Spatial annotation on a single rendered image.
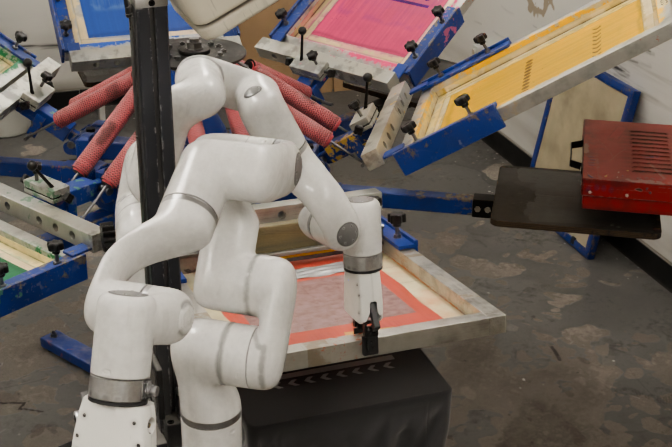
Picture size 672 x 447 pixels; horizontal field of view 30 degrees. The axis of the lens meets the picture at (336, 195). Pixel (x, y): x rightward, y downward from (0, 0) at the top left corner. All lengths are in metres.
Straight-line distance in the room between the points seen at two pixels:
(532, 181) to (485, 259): 1.67
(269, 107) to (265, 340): 0.50
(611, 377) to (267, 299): 2.86
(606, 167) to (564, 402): 1.24
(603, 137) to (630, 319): 1.48
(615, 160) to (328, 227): 1.40
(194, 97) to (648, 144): 1.78
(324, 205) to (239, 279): 0.40
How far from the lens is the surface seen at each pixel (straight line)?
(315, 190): 2.23
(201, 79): 2.15
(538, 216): 3.49
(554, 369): 4.62
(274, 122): 2.20
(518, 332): 4.82
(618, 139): 3.64
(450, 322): 2.51
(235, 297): 1.89
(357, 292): 2.38
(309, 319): 2.65
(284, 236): 2.97
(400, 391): 2.67
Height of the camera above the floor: 2.39
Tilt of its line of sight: 24 degrees down
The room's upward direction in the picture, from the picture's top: straight up
